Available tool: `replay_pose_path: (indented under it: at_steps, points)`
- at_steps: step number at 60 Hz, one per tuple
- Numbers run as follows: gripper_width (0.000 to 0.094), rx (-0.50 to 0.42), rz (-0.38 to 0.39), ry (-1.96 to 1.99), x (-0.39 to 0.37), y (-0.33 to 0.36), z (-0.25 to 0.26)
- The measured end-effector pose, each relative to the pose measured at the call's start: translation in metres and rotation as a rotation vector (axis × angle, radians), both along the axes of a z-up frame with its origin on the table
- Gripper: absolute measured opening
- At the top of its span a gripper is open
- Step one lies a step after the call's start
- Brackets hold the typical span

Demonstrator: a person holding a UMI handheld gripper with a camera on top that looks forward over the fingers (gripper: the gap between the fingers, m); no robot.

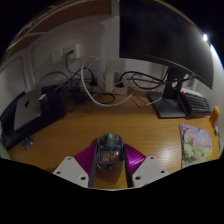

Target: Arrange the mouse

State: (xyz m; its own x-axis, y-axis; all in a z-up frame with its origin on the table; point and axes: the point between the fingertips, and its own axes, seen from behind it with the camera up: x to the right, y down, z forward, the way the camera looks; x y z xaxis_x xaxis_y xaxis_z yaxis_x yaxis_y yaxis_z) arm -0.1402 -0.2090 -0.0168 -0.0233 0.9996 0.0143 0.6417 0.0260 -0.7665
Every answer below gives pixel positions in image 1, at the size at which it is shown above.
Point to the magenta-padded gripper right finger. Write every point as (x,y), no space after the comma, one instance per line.
(150,170)

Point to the white light bar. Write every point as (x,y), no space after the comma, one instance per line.
(205,37)

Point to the silver mini computer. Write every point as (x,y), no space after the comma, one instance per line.
(27,110)

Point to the black keyboard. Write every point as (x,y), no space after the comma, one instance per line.
(198,104)

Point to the black computer monitor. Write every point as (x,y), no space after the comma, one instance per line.
(160,33)

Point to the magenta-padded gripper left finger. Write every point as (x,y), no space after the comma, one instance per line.
(70,170)

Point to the wooden shelf unit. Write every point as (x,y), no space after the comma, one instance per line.
(73,13)

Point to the cherry blossom print mouse pad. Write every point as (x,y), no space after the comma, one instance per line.
(196,146)

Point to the transparent computer mouse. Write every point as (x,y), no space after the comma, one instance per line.
(110,153)

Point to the white wall socket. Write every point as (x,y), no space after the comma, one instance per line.
(72,50)
(57,55)

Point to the orange jar with yellow lid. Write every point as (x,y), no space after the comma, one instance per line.
(214,116)

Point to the black flat box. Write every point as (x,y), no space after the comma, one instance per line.
(55,105)

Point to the white charger block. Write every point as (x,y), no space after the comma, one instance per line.
(109,80)

